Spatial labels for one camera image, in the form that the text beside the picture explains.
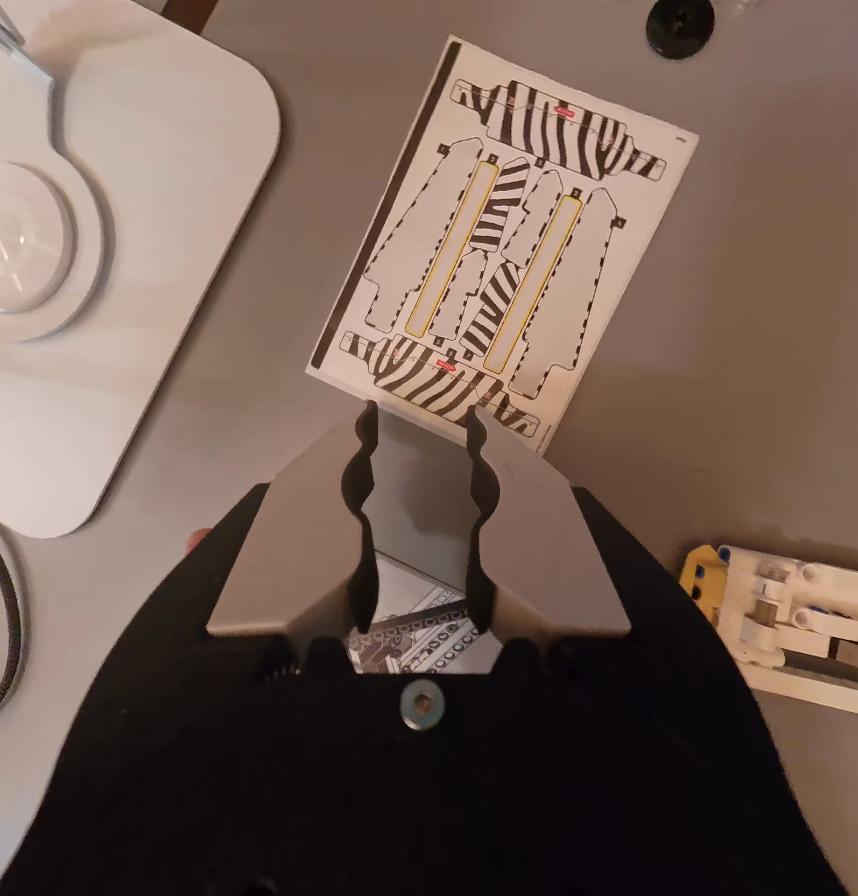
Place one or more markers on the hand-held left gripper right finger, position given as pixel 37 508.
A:
pixel 555 560

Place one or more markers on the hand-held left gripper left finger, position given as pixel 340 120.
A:
pixel 289 560

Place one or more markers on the instruction booklet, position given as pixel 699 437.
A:
pixel 422 623

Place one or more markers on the white toy beam assembly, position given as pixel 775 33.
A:
pixel 772 616

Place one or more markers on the zebra sticker sheet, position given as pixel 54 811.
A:
pixel 513 231

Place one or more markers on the pile of small toy bricks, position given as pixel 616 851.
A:
pixel 680 28

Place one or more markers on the silver monitor stand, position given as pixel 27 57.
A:
pixel 156 210

